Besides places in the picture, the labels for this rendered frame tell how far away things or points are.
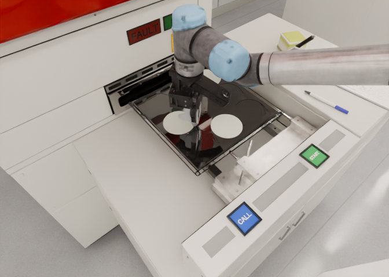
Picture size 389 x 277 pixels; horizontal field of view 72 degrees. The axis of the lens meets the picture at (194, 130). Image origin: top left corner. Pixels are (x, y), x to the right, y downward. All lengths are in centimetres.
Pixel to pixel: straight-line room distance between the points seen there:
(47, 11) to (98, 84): 28
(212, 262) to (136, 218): 28
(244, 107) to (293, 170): 29
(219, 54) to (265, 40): 60
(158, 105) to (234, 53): 45
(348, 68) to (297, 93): 34
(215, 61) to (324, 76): 22
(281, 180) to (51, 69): 66
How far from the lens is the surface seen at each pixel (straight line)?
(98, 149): 94
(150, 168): 86
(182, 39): 61
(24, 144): 94
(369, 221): 194
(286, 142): 87
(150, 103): 93
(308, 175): 73
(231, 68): 54
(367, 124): 91
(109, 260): 165
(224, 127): 85
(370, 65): 59
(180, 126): 84
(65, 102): 89
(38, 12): 70
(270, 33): 118
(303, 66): 61
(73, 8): 72
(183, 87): 73
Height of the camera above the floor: 154
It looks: 50 degrees down
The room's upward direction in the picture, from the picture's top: straight up
